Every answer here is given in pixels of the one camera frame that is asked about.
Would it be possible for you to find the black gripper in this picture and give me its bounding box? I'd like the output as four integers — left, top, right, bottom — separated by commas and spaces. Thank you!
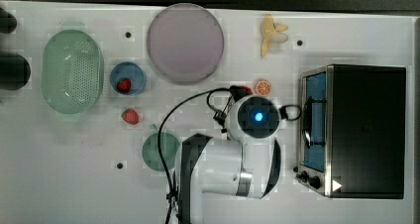
229, 85, 247, 102

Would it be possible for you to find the red strawberry in bowl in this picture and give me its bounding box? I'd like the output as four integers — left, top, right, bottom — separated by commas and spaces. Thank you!
117, 78, 132, 93

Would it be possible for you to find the green colander basket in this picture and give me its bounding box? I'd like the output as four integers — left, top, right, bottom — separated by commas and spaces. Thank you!
41, 30, 104, 114

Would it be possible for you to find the lilac round plate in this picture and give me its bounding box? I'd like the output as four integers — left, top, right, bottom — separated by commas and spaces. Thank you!
147, 3, 224, 84

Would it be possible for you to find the peeled banana toy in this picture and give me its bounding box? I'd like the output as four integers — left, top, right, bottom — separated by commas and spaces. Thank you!
261, 14, 288, 57

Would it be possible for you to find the silver toaster oven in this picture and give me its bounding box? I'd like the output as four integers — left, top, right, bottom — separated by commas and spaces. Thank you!
294, 64, 406, 199

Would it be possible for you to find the green cup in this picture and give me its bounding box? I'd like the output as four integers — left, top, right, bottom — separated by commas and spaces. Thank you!
142, 132, 180, 171

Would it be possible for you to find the orange slice toy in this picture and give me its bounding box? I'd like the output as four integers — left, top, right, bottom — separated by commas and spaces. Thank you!
254, 79, 272, 96

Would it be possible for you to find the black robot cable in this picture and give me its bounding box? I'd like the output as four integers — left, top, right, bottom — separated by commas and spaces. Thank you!
157, 86, 303, 224

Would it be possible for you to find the red strawberry on table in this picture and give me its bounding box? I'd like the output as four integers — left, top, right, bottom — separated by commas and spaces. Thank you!
121, 108, 140, 125

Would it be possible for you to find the blue bowl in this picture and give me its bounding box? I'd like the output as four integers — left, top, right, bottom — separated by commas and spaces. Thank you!
109, 61, 147, 95

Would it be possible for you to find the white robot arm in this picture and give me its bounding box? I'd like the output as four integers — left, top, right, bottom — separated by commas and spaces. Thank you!
168, 86, 281, 224

